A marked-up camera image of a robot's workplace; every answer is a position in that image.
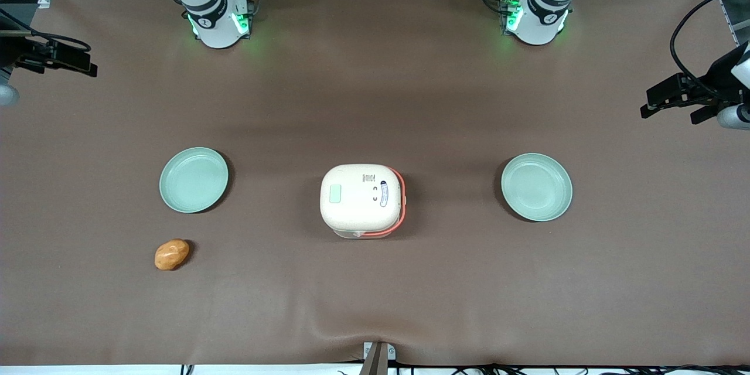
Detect brown table cover mat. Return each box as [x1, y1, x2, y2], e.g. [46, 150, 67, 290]
[0, 0, 750, 367]

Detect pale green round plate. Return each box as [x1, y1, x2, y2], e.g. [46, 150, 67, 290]
[159, 147, 230, 214]
[500, 153, 574, 223]

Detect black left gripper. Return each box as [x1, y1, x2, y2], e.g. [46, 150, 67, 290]
[640, 41, 750, 125]

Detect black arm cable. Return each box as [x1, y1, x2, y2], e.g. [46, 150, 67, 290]
[0, 9, 93, 52]
[669, 0, 750, 100]

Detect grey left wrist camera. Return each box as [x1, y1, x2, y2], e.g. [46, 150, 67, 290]
[716, 103, 750, 131]

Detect orange-brown bread roll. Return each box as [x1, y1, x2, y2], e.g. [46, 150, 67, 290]
[154, 238, 191, 271]

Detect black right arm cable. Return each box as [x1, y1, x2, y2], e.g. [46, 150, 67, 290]
[0, 9, 93, 52]

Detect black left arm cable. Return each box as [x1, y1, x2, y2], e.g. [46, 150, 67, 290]
[669, 0, 750, 100]

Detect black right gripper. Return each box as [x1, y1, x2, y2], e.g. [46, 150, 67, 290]
[0, 29, 98, 78]

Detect grey metal camera post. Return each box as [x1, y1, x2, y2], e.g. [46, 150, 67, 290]
[359, 341, 397, 375]

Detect cream rice cooker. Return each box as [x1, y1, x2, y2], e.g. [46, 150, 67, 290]
[319, 163, 407, 241]

